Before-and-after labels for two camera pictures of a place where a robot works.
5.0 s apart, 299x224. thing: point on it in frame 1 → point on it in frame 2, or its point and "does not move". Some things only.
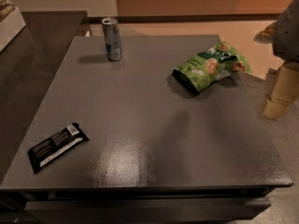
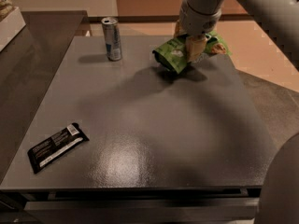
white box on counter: x=10 y=26 does not move
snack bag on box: x=7 y=5 does not move
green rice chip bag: x=206 y=66 → x=174 y=53
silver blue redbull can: x=112 y=37 does not move
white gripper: x=288 y=36 → x=196 y=22
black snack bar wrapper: x=58 y=143 does not move
